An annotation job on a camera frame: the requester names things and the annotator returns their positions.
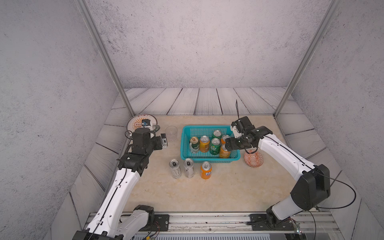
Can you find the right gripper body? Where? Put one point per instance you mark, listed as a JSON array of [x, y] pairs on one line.
[[238, 143]]

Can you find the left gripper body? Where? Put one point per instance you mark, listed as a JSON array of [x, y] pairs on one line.
[[155, 143]]

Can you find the white Monster can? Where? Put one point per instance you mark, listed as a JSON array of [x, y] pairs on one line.
[[175, 168], [189, 167]]

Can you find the teal plastic basket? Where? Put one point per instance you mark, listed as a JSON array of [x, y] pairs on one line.
[[205, 130]]

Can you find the orange fanta can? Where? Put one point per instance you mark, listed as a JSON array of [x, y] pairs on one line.
[[206, 170], [224, 138]]

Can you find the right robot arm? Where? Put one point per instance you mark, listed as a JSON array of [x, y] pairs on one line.
[[312, 181]]

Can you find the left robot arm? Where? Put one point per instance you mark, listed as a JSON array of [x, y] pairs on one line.
[[106, 225]]

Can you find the orange can front right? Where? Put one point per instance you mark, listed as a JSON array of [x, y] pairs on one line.
[[224, 153]]

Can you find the green can middle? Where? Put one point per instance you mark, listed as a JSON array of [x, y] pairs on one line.
[[215, 146]]

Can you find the green can rear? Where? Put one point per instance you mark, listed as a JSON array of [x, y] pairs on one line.
[[217, 134]]

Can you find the orange can middle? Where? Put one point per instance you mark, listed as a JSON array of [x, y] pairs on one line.
[[204, 144]]

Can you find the decorated plate on stand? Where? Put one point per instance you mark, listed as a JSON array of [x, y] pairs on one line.
[[140, 121]]

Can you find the gold green can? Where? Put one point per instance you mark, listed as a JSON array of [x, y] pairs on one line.
[[194, 145]]

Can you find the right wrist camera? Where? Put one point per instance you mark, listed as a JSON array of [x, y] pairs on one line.
[[242, 126]]

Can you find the wire plate stand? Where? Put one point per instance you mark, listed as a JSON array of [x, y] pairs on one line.
[[154, 128]]

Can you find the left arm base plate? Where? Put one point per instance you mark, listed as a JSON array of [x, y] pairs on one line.
[[160, 223]]

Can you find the aluminium mounting rail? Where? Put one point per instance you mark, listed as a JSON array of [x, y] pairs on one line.
[[220, 226]]

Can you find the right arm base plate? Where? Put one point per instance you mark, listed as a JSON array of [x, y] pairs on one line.
[[265, 222]]

